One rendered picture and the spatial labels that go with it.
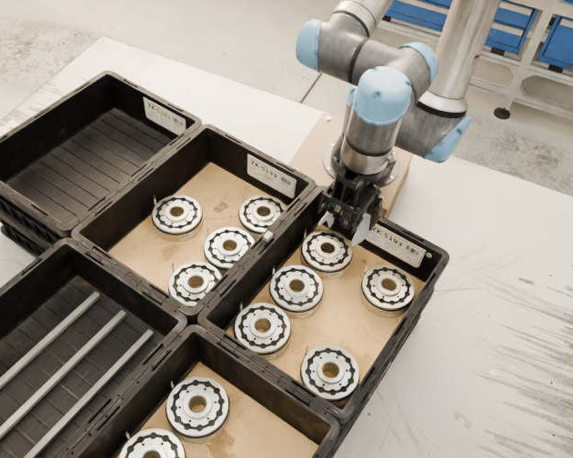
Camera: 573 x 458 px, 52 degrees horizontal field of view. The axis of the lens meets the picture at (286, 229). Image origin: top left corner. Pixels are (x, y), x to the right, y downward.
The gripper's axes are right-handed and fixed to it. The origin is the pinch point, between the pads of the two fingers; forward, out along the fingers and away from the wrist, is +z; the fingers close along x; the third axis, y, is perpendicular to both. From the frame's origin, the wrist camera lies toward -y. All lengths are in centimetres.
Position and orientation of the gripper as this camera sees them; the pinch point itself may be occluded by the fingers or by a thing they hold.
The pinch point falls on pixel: (346, 228)
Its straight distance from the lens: 109.3
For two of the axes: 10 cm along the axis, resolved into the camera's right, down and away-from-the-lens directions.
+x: 8.2, 5.0, -2.8
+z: -1.0, 6.1, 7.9
